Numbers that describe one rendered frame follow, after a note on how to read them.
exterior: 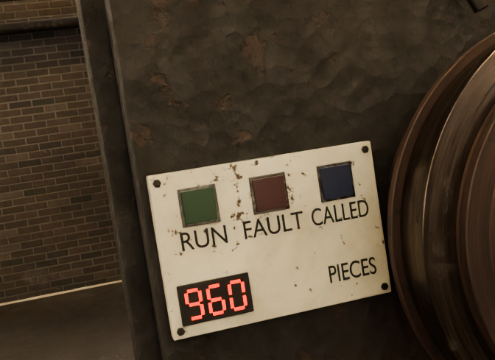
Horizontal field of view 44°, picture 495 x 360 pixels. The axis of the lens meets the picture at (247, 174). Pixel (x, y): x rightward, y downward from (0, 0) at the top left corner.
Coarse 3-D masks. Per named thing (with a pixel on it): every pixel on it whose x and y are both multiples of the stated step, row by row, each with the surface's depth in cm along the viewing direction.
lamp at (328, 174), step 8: (328, 168) 69; (336, 168) 70; (344, 168) 70; (320, 176) 69; (328, 176) 69; (336, 176) 70; (344, 176) 70; (328, 184) 69; (336, 184) 70; (344, 184) 70; (328, 192) 69; (336, 192) 70; (344, 192) 70; (352, 192) 70
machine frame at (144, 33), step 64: (128, 0) 66; (192, 0) 68; (256, 0) 70; (320, 0) 71; (384, 0) 73; (448, 0) 75; (128, 64) 66; (192, 64) 68; (256, 64) 70; (320, 64) 72; (384, 64) 73; (448, 64) 76; (128, 128) 67; (192, 128) 68; (256, 128) 70; (320, 128) 72; (384, 128) 74; (128, 192) 75; (384, 192) 74; (128, 256) 75; (128, 320) 119; (320, 320) 72; (384, 320) 74
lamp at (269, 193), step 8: (280, 176) 68; (256, 184) 67; (264, 184) 68; (272, 184) 68; (280, 184) 68; (256, 192) 67; (264, 192) 68; (272, 192) 68; (280, 192) 68; (256, 200) 67; (264, 200) 68; (272, 200) 68; (280, 200) 68; (256, 208) 68; (264, 208) 68; (272, 208) 68
